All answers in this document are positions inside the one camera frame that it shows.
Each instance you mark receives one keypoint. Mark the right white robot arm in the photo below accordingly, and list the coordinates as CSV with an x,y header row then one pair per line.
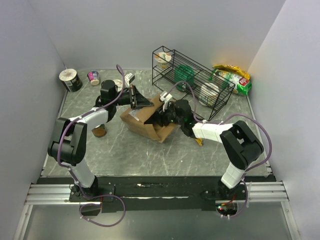
x,y
240,143

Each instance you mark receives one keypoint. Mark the purple yogurt cup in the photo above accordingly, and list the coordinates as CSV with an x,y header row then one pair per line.
x,y
94,78

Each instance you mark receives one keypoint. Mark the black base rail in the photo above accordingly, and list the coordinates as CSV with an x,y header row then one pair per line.
x,y
149,193

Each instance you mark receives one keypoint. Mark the white bowl in rack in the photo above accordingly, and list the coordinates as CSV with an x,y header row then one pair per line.
x,y
208,94

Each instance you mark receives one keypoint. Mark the yellow snack bag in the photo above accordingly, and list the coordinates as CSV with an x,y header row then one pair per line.
x,y
232,69

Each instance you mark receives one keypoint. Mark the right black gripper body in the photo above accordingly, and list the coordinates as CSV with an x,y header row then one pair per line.
x,y
170,115

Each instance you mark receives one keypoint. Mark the green chips bag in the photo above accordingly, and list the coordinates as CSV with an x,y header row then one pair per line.
x,y
242,85

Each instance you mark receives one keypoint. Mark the brown cardboard express box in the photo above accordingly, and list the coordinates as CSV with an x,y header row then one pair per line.
x,y
134,121

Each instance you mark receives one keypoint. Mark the brown tin can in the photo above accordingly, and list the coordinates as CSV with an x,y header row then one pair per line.
x,y
99,131

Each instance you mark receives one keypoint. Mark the green plastic cup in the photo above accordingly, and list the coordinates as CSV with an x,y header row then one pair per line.
x,y
184,73

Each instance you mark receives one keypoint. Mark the yogurt cup in rack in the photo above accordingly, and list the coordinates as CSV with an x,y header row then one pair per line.
x,y
163,59

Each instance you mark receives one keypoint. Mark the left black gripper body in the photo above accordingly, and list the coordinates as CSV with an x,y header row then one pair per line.
x,y
126,98

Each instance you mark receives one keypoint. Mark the white yogurt cup on table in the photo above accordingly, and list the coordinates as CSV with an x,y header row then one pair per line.
x,y
119,84

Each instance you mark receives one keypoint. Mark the black paper cup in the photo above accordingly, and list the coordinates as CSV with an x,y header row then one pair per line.
x,y
70,79

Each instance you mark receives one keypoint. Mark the black wire rack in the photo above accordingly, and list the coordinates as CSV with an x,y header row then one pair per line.
x,y
164,81

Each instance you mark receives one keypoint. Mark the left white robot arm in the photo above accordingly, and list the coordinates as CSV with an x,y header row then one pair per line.
x,y
68,141

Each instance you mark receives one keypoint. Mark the circuit board with leds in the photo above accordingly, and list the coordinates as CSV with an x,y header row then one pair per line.
x,y
225,209

